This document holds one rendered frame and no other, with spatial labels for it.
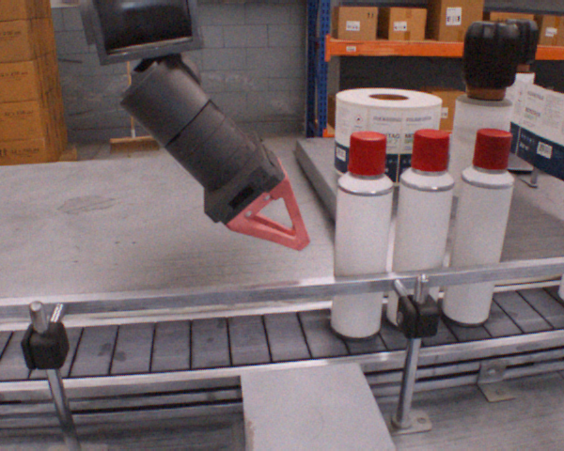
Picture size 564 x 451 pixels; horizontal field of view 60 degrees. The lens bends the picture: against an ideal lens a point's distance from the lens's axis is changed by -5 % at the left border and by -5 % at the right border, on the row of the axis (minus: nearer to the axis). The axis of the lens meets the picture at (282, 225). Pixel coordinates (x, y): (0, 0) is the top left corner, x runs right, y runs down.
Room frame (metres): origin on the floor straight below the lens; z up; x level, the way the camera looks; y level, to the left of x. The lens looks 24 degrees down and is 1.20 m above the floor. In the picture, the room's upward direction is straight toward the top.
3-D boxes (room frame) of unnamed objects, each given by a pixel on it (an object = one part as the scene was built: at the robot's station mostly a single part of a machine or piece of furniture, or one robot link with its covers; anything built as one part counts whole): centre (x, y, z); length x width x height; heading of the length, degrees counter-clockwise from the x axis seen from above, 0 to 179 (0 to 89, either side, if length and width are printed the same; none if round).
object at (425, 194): (0.46, -0.14, 0.98); 0.05 x 0.05 x 0.20
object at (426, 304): (0.38, -0.11, 0.91); 0.07 x 0.03 x 0.16; 8
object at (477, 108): (0.77, -0.31, 1.03); 0.09 x 0.09 x 0.30
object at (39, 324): (0.33, 0.19, 0.91); 0.07 x 0.03 x 0.16; 8
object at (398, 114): (0.99, -0.20, 0.95); 0.20 x 0.20 x 0.14
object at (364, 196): (0.45, -0.08, 0.98); 0.05 x 0.05 x 0.20
